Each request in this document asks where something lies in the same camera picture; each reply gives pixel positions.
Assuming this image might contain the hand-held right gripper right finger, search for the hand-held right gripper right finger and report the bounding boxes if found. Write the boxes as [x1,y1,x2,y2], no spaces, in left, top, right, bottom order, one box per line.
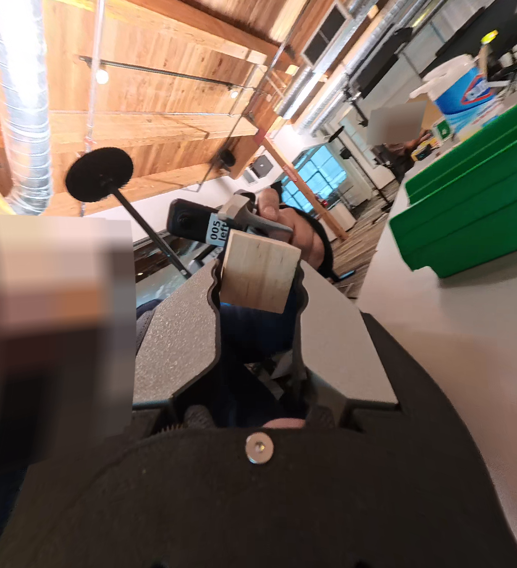
[292,261,399,416]

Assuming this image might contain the black disc on pole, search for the black disc on pole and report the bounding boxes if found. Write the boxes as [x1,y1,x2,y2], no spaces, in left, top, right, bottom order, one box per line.
[65,147,193,279]

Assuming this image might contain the silver ceiling pipes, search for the silver ceiling pipes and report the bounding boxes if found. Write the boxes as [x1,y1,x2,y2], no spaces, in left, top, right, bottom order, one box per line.
[278,0,423,134]

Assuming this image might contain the black ceiling panel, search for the black ceiling panel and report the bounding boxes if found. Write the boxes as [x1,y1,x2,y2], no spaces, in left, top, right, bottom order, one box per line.
[303,4,350,65]

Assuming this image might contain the person's left hand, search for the person's left hand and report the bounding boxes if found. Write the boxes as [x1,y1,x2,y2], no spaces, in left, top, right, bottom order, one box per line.
[256,187,329,270]

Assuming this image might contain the silver flexible air duct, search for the silver flexible air duct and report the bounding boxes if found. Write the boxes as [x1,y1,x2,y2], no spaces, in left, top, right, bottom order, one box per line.
[0,0,54,217]

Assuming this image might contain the wooden support post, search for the wooden support post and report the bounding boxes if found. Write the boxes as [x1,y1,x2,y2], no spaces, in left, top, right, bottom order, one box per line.
[263,138,349,240]

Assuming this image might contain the wooden cube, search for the wooden cube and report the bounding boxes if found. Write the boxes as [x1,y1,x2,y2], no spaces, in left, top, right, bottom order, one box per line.
[219,229,302,315]

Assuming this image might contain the green plastic bin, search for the green plastic bin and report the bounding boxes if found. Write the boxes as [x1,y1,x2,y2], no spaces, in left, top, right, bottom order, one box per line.
[388,86,517,279]

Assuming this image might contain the disinfectant wipes container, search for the disinfectant wipes container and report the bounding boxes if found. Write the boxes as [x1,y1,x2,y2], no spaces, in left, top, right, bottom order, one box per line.
[411,53,504,142]

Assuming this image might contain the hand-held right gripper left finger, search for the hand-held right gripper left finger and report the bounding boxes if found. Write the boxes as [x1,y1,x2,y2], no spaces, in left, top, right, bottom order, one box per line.
[133,259,223,411]

